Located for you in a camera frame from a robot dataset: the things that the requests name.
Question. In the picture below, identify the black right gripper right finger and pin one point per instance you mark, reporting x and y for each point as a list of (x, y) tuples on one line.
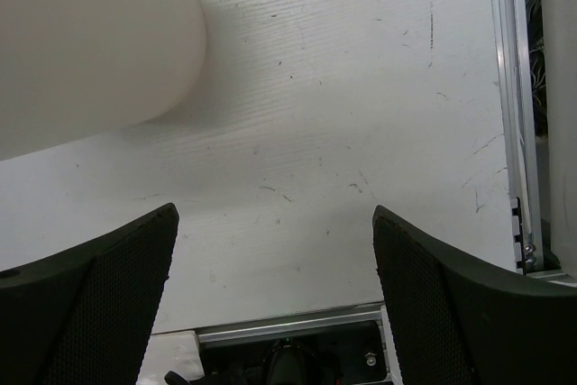
[(456, 319)]

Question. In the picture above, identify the white plastic bin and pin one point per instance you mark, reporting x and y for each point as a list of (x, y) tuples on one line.
[(75, 68)]

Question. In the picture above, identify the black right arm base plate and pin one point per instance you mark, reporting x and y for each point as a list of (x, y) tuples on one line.
[(334, 354)]

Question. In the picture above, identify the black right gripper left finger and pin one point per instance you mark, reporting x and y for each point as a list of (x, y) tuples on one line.
[(85, 315)]

